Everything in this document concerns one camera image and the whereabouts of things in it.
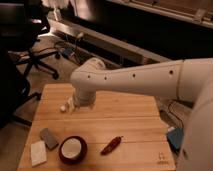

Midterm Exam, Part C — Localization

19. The small white round object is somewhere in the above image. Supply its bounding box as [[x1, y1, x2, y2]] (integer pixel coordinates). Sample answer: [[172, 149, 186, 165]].
[[60, 105, 66, 112]]

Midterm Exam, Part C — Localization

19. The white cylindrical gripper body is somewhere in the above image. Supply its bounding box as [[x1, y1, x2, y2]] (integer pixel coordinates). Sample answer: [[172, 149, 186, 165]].
[[72, 88, 96, 108]]

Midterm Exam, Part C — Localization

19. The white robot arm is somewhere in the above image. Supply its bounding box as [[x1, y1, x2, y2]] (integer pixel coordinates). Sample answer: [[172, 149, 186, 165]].
[[70, 58, 213, 171]]

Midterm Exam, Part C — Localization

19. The dark red bowl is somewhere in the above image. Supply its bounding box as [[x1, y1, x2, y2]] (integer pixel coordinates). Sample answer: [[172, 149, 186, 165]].
[[59, 136, 87, 165]]

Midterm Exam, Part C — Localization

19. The grey rectangular block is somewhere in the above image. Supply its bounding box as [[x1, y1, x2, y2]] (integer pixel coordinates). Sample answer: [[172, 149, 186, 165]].
[[40, 128, 58, 150]]

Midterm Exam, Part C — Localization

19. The dark chair at left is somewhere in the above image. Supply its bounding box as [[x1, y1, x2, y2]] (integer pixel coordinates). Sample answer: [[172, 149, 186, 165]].
[[0, 49, 41, 129]]

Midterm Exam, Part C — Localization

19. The red chili pepper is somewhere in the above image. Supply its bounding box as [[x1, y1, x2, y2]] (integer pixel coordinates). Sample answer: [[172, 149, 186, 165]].
[[100, 136, 122, 155]]

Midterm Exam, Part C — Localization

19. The white rectangular sponge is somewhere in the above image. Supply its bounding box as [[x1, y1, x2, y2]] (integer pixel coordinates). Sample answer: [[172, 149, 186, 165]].
[[30, 141, 47, 167]]

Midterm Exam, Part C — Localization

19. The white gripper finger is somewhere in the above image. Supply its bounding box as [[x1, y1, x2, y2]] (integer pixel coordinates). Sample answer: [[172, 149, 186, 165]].
[[67, 97, 77, 112], [88, 103, 95, 109]]

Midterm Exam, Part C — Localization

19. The blue object on floor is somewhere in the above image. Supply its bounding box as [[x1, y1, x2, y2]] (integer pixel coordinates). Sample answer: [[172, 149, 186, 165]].
[[62, 48, 75, 58]]

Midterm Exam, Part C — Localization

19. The blue box beside table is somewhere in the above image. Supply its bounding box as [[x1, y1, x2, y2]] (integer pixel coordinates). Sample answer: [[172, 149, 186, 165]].
[[167, 128, 183, 151]]

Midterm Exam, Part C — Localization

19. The black office chair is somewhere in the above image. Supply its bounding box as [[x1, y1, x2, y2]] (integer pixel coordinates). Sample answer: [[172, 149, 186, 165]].
[[0, 0, 60, 79]]

